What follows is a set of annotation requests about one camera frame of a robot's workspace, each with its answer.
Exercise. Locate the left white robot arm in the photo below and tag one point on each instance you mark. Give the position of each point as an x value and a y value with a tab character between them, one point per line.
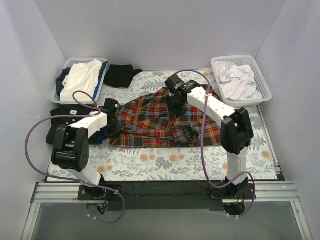
71	144

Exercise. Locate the black folded garment at back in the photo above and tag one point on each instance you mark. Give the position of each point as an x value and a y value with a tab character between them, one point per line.
120	76

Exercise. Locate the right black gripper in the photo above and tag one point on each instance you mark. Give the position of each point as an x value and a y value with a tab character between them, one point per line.
173	107

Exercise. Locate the left white plastic basket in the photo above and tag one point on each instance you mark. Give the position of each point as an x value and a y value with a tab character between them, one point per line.
78	80

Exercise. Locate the red plaid long sleeve shirt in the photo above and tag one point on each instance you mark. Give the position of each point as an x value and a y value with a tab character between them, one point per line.
146	123

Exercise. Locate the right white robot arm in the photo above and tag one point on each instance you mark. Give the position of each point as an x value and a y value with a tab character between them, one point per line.
236	130

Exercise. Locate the right white plastic basket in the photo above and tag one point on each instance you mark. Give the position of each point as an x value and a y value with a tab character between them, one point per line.
262	85

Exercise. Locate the white plastic basket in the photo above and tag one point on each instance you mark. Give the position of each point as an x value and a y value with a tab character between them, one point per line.
262	85
78	80

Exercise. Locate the cream white folded shirt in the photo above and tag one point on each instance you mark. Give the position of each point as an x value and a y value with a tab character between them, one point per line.
82	77

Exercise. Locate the black folded shirt with buttons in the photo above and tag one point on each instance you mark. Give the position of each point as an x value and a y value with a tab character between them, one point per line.
65	110

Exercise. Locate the blue plaid folded shirt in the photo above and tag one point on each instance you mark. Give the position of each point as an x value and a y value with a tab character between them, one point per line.
101	136

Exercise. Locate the crumpled white shirt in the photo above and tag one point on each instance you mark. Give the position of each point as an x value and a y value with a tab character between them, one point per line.
237	82

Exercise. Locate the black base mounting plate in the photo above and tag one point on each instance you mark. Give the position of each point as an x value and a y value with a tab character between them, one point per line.
165	195

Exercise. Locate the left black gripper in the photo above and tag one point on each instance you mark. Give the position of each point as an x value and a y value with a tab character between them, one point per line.
114	125

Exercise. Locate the blue folded shirt in basket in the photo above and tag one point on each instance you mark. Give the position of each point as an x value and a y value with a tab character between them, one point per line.
61	81

